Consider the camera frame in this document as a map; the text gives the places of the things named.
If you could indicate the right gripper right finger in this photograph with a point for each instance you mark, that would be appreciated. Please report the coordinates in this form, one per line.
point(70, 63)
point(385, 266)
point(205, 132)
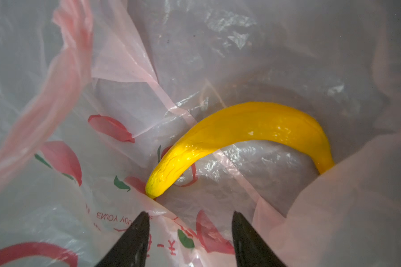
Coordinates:
point(250, 249)

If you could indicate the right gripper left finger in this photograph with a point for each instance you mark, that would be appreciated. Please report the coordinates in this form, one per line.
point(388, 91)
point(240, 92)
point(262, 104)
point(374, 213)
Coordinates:
point(132, 247)

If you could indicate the yellow banana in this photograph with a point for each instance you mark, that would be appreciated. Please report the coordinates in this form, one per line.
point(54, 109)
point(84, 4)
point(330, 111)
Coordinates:
point(239, 123)

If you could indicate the pink plastic bag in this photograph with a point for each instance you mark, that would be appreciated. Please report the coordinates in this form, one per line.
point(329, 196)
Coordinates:
point(93, 93)

